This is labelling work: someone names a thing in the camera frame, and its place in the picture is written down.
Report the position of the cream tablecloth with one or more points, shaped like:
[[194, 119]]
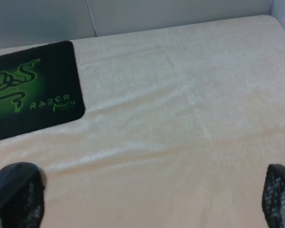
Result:
[[180, 126]]

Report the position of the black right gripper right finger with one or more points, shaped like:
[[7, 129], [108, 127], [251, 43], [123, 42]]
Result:
[[273, 197]]

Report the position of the black green Razer mousepad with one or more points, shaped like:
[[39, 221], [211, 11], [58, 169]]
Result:
[[39, 88]]

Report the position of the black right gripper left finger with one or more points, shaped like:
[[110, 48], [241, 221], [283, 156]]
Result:
[[21, 196]]

